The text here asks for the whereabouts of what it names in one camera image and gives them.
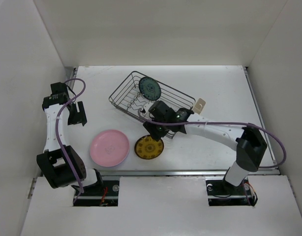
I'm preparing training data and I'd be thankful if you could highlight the yellow black plate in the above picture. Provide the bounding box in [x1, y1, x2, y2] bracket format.
[134, 135, 164, 160]

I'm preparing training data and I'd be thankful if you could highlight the green patterned plate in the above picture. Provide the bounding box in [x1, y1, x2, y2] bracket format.
[138, 76, 161, 101]

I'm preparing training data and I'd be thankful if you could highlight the pink plate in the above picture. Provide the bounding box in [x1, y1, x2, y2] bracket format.
[90, 129, 130, 167]

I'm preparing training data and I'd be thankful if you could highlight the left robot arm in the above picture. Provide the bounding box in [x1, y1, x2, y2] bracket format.
[36, 82, 104, 195]

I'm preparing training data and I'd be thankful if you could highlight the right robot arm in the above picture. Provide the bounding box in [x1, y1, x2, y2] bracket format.
[138, 100, 267, 194]

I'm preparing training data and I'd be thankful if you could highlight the beige cutlery holder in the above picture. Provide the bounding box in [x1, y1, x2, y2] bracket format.
[192, 98, 206, 115]

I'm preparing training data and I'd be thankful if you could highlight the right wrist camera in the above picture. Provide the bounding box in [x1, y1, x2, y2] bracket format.
[138, 102, 154, 119]

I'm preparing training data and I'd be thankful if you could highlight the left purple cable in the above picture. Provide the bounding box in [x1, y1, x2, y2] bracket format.
[56, 78, 87, 204]

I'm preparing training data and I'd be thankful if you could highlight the black wire dish rack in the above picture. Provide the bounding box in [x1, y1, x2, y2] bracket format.
[108, 71, 196, 140]

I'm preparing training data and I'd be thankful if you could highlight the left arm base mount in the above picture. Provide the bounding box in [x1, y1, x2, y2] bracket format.
[71, 170, 120, 207]

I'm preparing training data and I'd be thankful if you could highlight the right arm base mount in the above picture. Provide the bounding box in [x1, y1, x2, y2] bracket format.
[206, 177, 258, 207]

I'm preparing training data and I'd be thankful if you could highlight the aluminium front rail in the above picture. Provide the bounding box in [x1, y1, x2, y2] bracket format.
[99, 168, 281, 177]

